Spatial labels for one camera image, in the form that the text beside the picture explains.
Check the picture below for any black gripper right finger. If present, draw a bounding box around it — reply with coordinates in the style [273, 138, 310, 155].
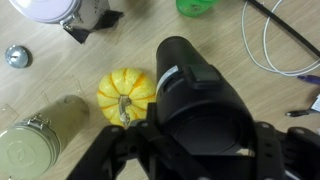
[253, 121, 320, 180]

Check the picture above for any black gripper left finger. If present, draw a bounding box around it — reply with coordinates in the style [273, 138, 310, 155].
[66, 102, 174, 180]

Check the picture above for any black thermos bottle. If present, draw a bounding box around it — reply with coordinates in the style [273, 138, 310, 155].
[154, 35, 258, 156]

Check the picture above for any black pen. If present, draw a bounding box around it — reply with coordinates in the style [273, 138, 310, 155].
[284, 108, 320, 118]

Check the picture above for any small yellow orange pumpkin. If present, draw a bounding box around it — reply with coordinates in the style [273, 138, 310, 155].
[96, 67, 158, 128]

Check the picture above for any purple pen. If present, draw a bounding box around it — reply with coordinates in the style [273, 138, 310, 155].
[297, 74, 320, 85]

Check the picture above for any olive green tin canister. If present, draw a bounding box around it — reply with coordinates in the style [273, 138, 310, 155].
[0, 94, 91, 180]

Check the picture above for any black paper tag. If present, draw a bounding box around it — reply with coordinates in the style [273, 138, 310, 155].
[68, 9, 125, 45]

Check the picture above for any small round metal disc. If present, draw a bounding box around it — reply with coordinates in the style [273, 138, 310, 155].
[4, 44, 32, 69]

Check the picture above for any white tin canister with latch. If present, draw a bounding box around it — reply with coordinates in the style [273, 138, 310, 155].
[8, 0, 111, 34]

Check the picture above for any green bottle with white cap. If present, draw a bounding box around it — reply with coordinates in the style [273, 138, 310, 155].
[175, 0, 221, 18]

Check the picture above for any white coiled cable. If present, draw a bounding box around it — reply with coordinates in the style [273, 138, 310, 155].
[241, 0, 320, 78]

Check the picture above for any black power cable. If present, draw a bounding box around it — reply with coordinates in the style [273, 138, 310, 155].
[244, 0, 320, 58]

